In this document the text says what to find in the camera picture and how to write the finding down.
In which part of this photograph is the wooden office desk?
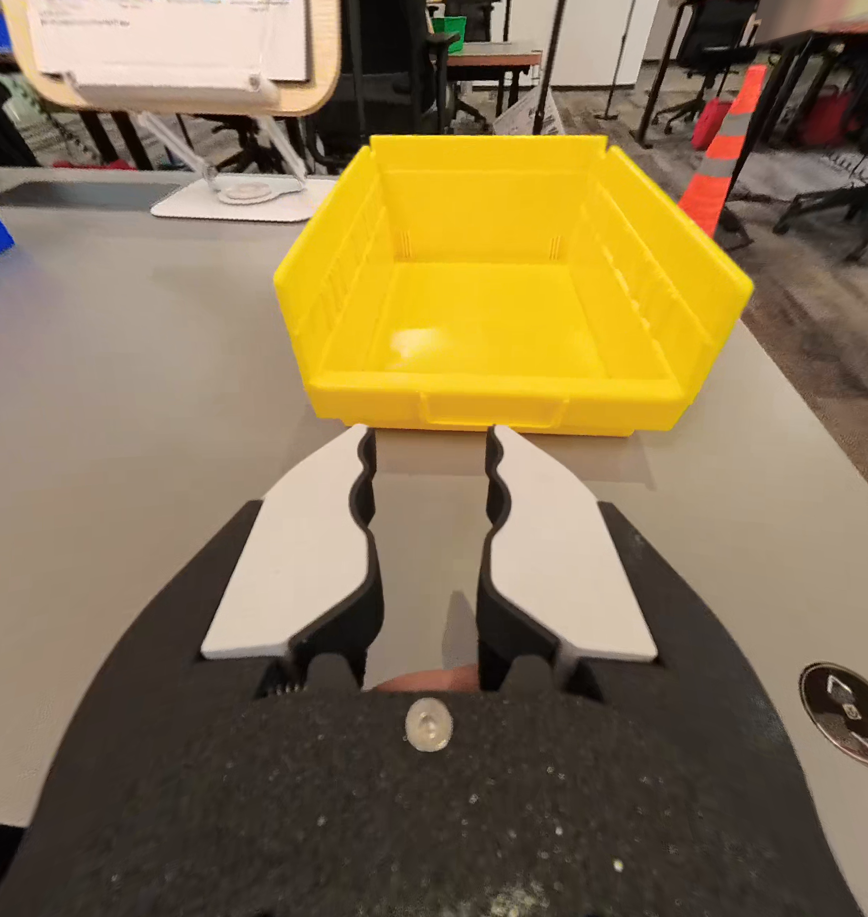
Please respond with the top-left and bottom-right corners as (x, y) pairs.
(631, 18), (868, 148)
(444, 42), (544, 119)

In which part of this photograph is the yellow plastic bin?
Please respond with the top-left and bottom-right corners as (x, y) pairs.
(272, 135), (756, 438)

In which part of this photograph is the black office chair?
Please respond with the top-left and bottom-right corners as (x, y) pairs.
(772, 143), (868, 262)
(652, 0), (761, 136)
(319, 0), (488, 155)

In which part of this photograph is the printed paper on black stand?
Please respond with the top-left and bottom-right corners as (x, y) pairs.
(493, 85), (567, 137)

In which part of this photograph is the round metal table grommet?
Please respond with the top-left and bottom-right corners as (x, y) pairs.
(798, 661), (868, 769)

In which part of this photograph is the red bag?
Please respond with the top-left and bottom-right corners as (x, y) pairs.
(798, 87), (861, 148)
(692, 99), (734, 150)

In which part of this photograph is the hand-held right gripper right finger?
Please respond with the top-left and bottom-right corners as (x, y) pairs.
(475, 424), (658, 692)

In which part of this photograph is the orange traffic cone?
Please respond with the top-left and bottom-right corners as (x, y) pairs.
(677, 64), (770, 239)

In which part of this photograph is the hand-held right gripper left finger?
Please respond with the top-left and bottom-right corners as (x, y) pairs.
(201, 424), (386, 694)

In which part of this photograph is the wooden sign board on stand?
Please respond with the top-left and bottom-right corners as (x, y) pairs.
(0, 0), (343, 223)

